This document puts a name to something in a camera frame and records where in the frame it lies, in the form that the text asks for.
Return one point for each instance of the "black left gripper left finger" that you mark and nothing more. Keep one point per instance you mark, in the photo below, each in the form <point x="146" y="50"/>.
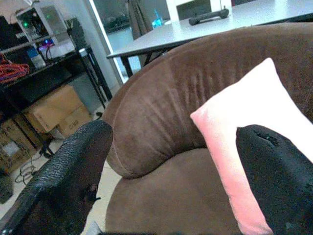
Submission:
<point x="63" y="176"/>

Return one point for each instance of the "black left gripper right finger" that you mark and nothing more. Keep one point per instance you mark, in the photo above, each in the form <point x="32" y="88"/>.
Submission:
<point x="276" y="181"/>

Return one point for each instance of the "pink square pillow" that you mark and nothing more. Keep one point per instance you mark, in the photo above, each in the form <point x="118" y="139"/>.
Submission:
<point x="247" y="110"/>

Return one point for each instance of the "brown suede sofa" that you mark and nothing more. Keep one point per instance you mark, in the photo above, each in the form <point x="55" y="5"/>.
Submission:
<point x="176" y="127"/>

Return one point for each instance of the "small printed cardboard box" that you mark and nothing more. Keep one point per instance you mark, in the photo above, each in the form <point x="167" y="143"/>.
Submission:
<point x="73" y="123"/>

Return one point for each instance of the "brown cardboard box with label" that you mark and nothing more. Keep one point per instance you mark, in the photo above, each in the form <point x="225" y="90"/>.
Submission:
<point x="14" y="144"/>

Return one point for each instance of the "large brown cardboard box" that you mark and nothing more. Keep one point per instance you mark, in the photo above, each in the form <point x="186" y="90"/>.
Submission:
<point x="57" y="107"/>

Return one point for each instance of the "black metal shelf rack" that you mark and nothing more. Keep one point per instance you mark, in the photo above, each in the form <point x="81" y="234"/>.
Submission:
<point x="53" y="76"/>

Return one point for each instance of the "white computer case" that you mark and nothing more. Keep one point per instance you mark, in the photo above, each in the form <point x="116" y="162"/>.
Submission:
<point x="41" y="23"/>

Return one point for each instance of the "grey folding table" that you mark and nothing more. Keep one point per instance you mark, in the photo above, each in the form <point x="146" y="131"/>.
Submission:
<point x="195" y="29"/>

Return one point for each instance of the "brown curtain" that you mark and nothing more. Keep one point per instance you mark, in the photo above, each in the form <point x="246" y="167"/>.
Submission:
<point x="138" y="17"/>

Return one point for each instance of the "black handheld controller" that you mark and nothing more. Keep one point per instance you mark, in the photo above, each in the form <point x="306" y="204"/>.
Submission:
<point x="207" y="16"/>

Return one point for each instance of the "blue glowing device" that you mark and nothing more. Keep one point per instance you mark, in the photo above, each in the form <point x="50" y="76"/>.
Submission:
<point x="157" y="20"/>

